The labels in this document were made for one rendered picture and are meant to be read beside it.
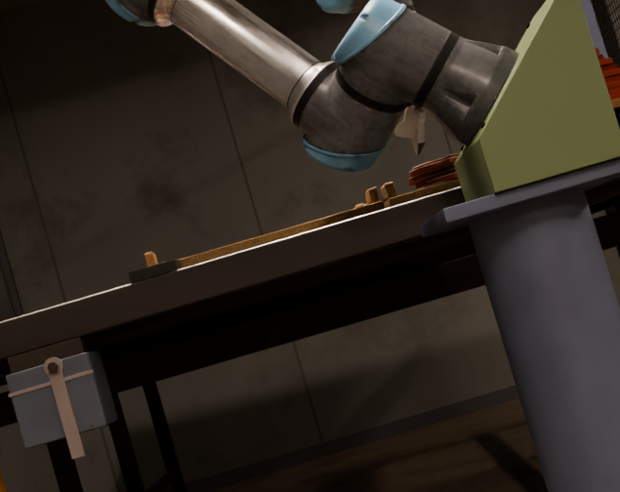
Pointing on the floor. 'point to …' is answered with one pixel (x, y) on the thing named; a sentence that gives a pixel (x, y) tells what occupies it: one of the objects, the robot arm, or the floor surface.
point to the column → (559, 324)
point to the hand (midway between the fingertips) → (443, 143)
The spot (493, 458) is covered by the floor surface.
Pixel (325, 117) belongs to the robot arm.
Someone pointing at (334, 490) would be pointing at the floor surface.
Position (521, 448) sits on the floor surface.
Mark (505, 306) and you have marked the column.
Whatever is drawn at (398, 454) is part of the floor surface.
